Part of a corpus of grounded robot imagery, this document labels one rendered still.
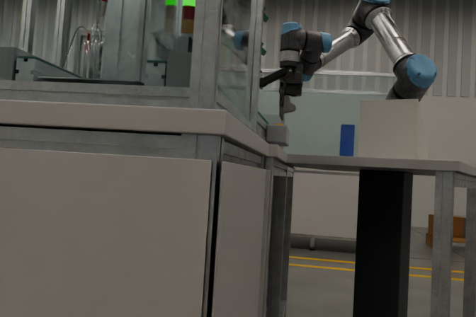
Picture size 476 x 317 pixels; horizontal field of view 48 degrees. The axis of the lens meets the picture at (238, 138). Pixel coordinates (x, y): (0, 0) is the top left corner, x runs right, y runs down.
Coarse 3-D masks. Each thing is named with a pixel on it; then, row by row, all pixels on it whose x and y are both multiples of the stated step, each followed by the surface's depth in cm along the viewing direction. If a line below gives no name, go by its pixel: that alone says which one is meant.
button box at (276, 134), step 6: (270, 126) 181; (276, 126) 181; (282, 126) 181; (270, 132) 181; (276, 132) 181; (282, 132) 180; (288, 132) 193; (270, 138) 181; (276, 138) 180; (282, 138) 180; (288, 138) 195; (282, 144) 191; (288, 144) 198
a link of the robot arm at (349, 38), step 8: (352, 24) 228; (344, 32) 226; (352, 32) 226; (360, 32) 226; (368, 32) 227; (336, 40) 220; (344, 40) 222; (352, 40) 224; (360, 40) 227; (336, 48) 218; (344, 48) 222; (352, 48) 231; (328, 56) 214; (336, 56) 220; (304, 64) 207; (312, 64) 206; (320, 64) 212; (304, 72) 209; (312, 72) 210; (304, 80) 212
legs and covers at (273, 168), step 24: (264, 168) 126; (288, 168) 214; (288, 192) 267; (264, 216) 124; (288, 216) 266; (264, 240) 123; (288, 240) 265; (264, 264) 123; (288, 264) 265; (264, 288) 123; (264, 312) 124
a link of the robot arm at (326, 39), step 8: (312, 32) 199; (320, 32) 200; (312, 40) 198; (320, 40) 198; (328, 40) 199; (304, 48) 199; (312, 48) 200; (320, 48) 200; (328, 48) 200; (304, 56) 205; (312, 56) 203; (320, 56) 205
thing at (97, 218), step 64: (0, 128) 67; (64, 128) 68; (128, 128) 64; (192, 128) 63; (0, 192) 66; (64, 192) 64; (128, 192) 63; (192, 192) 62; (256, 192) 104; (0, 256) 65; (64, 256) 64; (128, 256) 63; (192, 256) 62; (256, 256) 111
